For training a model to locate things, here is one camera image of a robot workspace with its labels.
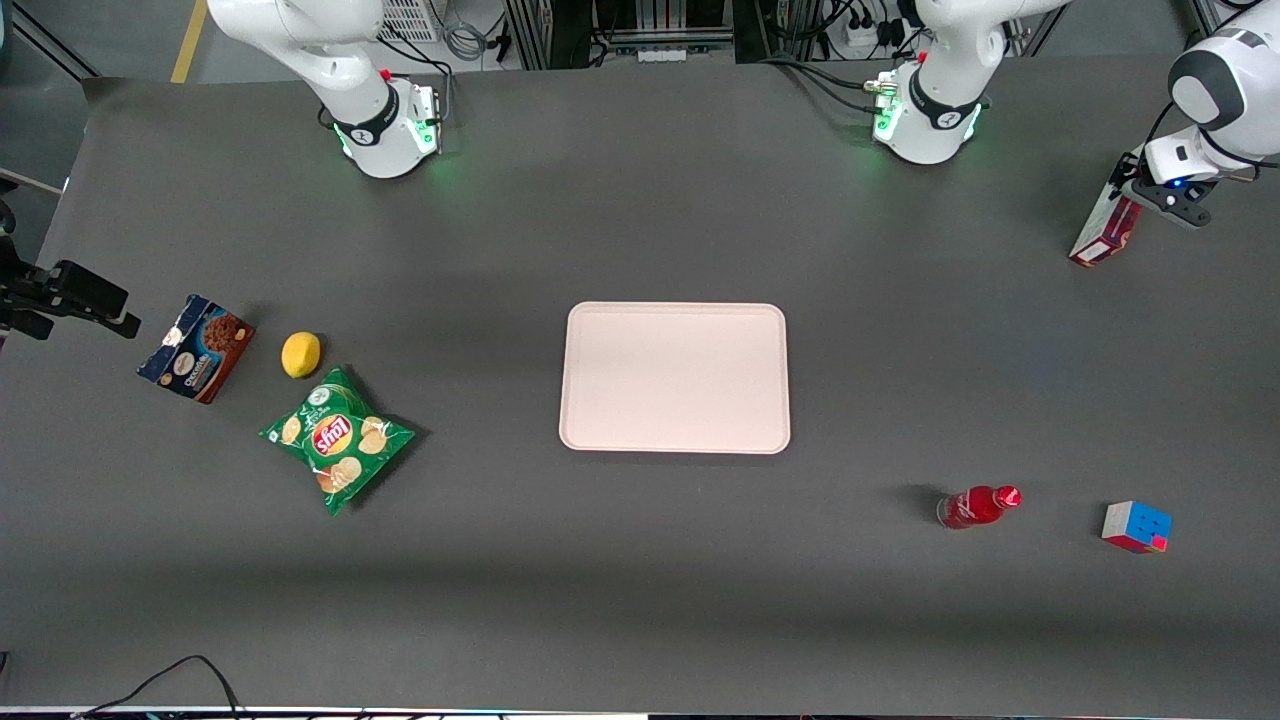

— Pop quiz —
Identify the red cookie box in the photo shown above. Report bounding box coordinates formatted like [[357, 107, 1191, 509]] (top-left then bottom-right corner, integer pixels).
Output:
[[1068, 178, 1144, 268]]

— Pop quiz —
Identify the blue chocolate cookie box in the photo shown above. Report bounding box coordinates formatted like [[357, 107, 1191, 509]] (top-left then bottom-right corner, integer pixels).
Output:
[[137, 294, 256, 405]]

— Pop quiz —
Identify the white vented box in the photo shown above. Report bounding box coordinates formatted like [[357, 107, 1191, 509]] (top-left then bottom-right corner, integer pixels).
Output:
[[378, 0, 442, 44]]

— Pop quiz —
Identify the pale pink plastic tray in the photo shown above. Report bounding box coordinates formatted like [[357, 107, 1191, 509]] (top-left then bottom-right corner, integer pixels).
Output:
[[558, 302, 792, 455]]

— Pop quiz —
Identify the yellow lemon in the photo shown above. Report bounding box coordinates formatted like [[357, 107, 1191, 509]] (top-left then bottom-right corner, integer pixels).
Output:
[[281, 332, 322, 380]]

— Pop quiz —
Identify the green chips bag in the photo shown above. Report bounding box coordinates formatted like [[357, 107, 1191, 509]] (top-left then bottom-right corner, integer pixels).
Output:
[[259, 367, 416, 516]]

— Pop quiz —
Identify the white power strip with plugs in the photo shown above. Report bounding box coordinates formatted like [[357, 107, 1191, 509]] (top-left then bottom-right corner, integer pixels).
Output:
[[838, 8, 906, 53]]

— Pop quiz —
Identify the colourful puzzle cube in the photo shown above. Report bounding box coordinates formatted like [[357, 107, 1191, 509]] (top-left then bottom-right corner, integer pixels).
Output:
[[1101, 500, 1173, 555]]

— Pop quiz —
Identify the red soda bottle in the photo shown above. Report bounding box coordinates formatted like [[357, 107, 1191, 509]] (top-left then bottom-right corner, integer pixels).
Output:
[[936, 485, 1023, 530]]

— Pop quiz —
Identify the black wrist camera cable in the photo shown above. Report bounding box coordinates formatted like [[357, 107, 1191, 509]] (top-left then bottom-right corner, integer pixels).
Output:
[[1143, 98, 1263, 187]]

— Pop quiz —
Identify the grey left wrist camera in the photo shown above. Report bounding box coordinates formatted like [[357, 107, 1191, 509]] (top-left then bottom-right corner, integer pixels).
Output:
[[1148, 176, 1216, 232]]

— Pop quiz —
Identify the black arm base cable bundle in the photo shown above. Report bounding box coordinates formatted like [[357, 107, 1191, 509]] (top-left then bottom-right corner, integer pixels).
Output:
[[762, 52, 891, 116]]

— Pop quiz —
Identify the black looping table cable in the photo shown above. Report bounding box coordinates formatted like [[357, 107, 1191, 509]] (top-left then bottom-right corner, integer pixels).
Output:
[[72, 654, 247, 720]]

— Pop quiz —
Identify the grey coiled cable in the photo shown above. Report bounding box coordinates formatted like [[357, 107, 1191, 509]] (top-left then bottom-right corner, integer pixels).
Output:
[[441, 0, 501, 63]]

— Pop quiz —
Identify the black metal rack frame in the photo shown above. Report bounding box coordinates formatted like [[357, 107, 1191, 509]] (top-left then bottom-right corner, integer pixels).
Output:
[[503, 0, 773, 71]]

